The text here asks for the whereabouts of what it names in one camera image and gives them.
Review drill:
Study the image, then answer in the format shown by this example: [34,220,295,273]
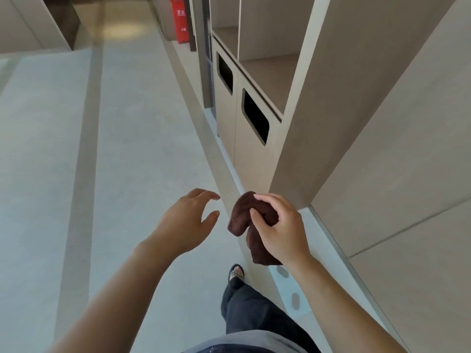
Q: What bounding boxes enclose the person's left hand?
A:
[145,188,221,260]

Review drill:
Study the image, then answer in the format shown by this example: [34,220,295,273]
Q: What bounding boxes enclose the person's right hand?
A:
[250,193,314,269]

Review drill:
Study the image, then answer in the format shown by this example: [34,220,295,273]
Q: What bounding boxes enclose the dark brown cleaning cloth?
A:
[227,191,283,266]

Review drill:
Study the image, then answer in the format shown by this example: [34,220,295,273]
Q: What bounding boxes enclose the person's left forearm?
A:
[44,242,174,353]

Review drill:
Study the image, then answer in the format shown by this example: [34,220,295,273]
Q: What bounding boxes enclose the person's right forearm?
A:
[288,255,409,353]

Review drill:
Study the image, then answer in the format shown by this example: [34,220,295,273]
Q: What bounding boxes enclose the person's sandalled foot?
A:
[229,263,246,283]

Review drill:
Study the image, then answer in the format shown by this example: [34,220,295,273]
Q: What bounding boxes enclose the person's black trousers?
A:
[220,277,321,353]

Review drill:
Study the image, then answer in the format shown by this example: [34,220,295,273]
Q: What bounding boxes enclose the beige cabinet with bin openings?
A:
[209,0,334,197]

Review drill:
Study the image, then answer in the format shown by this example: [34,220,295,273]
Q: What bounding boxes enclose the red fire extinguisher box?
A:
[168,0,191,45]

